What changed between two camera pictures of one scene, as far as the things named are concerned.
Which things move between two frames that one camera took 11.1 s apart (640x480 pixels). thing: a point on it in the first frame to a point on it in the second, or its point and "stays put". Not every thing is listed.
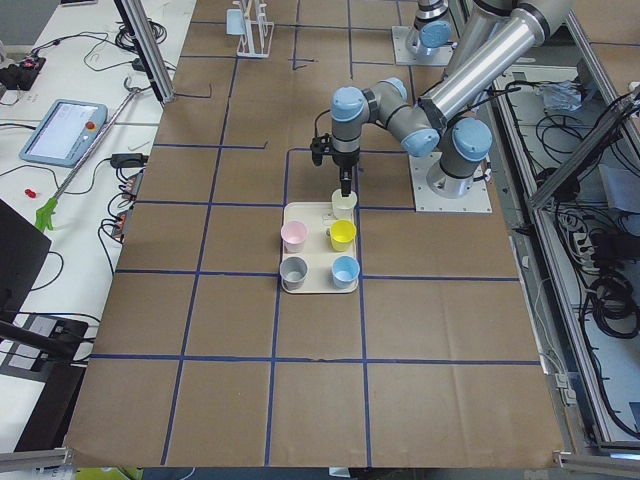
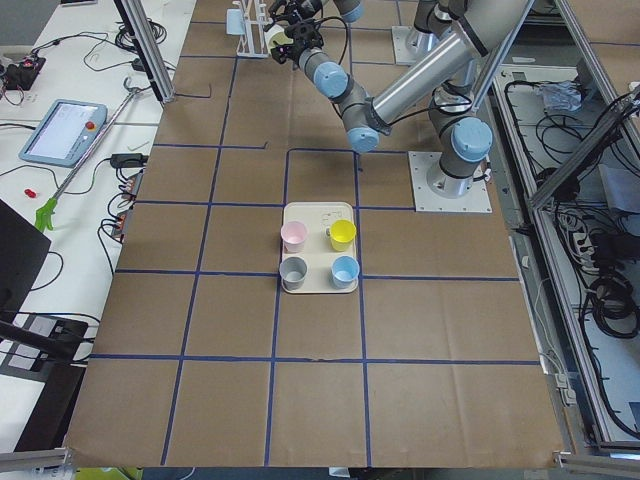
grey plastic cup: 293,271 stays put
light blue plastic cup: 234,22 stays put
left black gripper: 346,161 to 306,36
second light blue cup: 345,271 stays put
